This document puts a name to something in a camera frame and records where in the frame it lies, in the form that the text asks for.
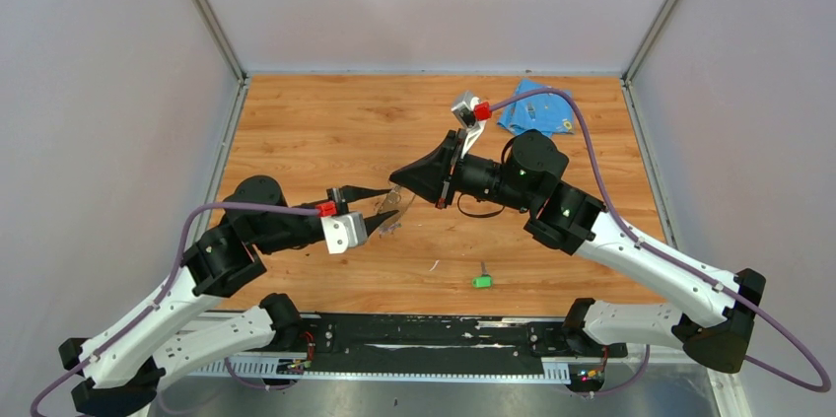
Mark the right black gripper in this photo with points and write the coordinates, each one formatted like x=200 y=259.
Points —
x=429 y=176

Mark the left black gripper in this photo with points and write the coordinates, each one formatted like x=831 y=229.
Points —
x=352 y=193

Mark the key with green tag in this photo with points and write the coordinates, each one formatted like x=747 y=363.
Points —
x=484 y=280

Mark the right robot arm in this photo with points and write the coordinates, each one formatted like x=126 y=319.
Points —
x=707 y=311

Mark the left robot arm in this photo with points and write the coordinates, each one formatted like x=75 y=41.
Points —
x=124 y=368

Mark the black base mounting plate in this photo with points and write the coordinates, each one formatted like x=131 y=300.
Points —
x=421 y=344

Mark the folded blue cloth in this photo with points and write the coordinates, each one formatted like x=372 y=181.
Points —
x=547 y=113

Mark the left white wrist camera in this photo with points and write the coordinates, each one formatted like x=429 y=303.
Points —
x=342 y=232

